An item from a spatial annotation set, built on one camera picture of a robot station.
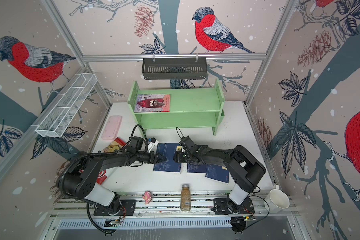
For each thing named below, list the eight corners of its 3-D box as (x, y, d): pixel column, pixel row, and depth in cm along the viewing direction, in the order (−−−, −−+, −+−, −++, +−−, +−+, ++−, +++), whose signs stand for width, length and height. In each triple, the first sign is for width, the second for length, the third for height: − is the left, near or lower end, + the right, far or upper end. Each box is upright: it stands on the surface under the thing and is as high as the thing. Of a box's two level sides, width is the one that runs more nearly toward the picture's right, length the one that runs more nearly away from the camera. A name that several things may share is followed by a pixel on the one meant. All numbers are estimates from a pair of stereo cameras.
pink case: (101, 140, 102) (99, 138, 100) (111, 118, 115) (109, 115, 113) (115, 140, 102) (113, 138, 100) (123, 118, 115) (121, 115, 113)
